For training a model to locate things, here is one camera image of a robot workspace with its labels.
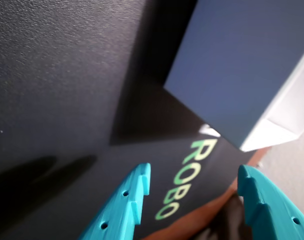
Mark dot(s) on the white cardboard box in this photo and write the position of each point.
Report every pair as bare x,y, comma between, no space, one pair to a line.
229,62

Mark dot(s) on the black mat with ROBO print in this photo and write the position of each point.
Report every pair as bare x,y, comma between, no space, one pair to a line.
54,87

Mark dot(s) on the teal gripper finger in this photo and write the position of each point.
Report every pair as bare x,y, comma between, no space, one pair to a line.
119,212
272,215

